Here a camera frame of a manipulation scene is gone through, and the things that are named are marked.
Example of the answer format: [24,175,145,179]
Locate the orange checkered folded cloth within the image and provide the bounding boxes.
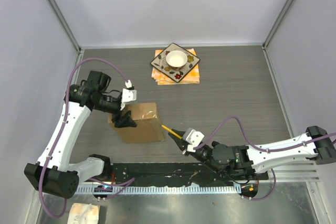
[150,48,201,86]

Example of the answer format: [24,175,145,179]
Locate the yellow utility knife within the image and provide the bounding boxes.
[161,125,182,140]

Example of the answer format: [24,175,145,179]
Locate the white slotted cable duct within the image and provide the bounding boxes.
[75,183,241,195]

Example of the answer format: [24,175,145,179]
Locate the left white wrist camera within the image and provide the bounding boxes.
[120,80,137,111]

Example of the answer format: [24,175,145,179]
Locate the aluminium frame rail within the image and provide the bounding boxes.
[273,162,320,183]

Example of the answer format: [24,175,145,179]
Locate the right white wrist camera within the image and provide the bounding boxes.
[182,128,204,155]

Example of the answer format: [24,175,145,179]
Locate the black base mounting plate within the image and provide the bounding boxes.
[104,161,269,187]

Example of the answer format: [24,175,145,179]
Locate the brown cardboard express box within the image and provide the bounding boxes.
[108,102,165,144]

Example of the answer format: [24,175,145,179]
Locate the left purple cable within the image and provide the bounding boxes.
[38,56,135,219]

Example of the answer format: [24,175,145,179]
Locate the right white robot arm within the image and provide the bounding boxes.
[166,126,335,180]

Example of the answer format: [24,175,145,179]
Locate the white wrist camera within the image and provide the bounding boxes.
[182,128,204,155]
[120,80,137,111]

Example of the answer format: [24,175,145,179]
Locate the square floral ceramic plate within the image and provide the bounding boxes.
[150,42,202,83]

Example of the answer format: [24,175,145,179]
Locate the white ceramic bowl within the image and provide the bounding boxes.
[166,50,187,69]

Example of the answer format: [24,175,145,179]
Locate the white orange paper packet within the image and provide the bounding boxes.
[67,203,100,224]

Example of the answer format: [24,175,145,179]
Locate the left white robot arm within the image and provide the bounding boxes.
[24,71,137,199]

